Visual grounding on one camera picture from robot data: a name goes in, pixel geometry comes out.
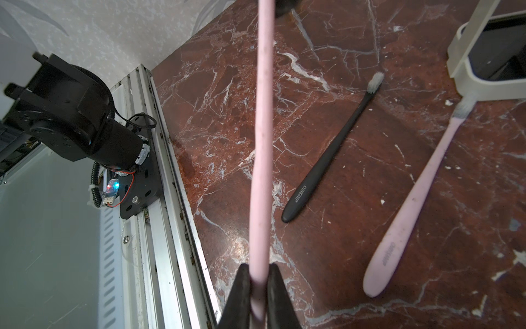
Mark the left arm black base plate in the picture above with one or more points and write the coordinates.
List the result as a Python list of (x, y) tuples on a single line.
[(144, 190)]

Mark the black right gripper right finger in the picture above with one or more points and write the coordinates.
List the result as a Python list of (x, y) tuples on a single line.
[(281, 313)]

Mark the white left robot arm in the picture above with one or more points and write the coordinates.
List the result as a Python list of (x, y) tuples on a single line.
[(72, 111)]

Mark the pink toothbrush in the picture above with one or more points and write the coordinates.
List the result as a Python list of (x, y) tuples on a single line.
[(262, 176), (387, 255)]

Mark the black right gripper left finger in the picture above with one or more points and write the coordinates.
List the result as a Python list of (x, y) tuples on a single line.
[(237, 311)]

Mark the black toothbrush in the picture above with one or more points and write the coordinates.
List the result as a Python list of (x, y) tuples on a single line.
[(308, 186)]

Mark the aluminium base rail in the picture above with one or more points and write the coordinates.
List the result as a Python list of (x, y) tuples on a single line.
[(153, 273)]

